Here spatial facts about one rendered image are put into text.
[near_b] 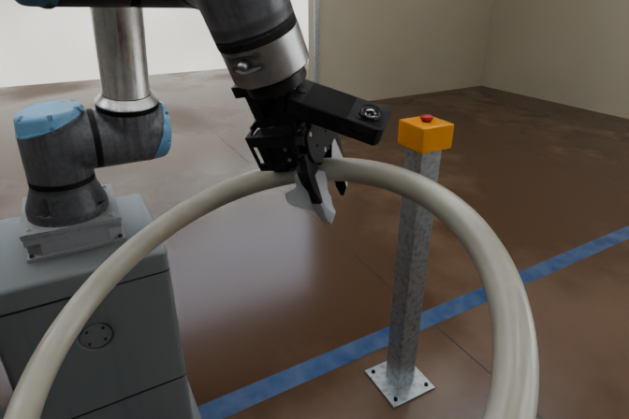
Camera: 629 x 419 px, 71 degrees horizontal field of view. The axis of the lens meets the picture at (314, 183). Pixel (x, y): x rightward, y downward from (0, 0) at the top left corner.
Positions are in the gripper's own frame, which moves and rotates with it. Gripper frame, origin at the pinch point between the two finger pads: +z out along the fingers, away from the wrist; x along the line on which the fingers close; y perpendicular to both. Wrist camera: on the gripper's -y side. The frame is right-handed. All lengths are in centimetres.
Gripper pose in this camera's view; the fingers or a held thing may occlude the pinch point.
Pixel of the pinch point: (339, 201)
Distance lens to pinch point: 60.8
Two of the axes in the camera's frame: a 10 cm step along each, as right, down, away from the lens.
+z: 3.1, 7.5, 5.8
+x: -3.4, 6.6, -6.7
